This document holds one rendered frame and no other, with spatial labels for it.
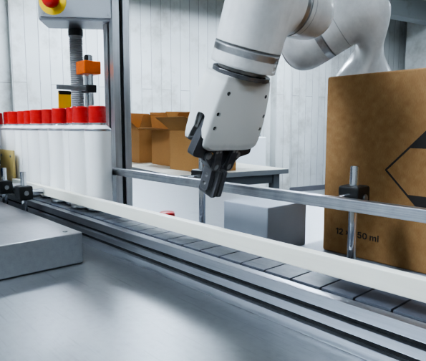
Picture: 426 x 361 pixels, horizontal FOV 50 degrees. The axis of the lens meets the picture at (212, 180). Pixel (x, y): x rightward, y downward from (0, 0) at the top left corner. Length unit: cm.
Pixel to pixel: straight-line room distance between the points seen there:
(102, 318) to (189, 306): 10
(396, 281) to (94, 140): 63
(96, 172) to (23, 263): 26
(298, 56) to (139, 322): 65
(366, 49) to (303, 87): 652
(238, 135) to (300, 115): 686
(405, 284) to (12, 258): 52
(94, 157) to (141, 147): 249
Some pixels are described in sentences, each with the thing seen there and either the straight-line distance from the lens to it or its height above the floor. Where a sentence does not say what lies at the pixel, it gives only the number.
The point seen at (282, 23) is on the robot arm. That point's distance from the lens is 57.
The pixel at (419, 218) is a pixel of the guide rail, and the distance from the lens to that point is 51.
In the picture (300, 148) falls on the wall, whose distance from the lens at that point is 747.
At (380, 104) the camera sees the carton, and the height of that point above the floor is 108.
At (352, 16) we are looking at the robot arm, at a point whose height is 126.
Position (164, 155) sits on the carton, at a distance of 313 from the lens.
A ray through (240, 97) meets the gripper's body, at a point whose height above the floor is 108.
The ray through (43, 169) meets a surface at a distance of 112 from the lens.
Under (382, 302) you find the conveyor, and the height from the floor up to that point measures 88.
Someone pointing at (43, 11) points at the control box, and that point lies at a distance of 116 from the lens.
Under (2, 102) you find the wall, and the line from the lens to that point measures 559.
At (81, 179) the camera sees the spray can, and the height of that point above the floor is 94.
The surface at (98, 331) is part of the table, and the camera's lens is 52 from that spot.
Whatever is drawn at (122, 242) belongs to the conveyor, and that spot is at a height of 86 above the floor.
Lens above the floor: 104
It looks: 7 degrees down
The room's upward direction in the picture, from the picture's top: straight up
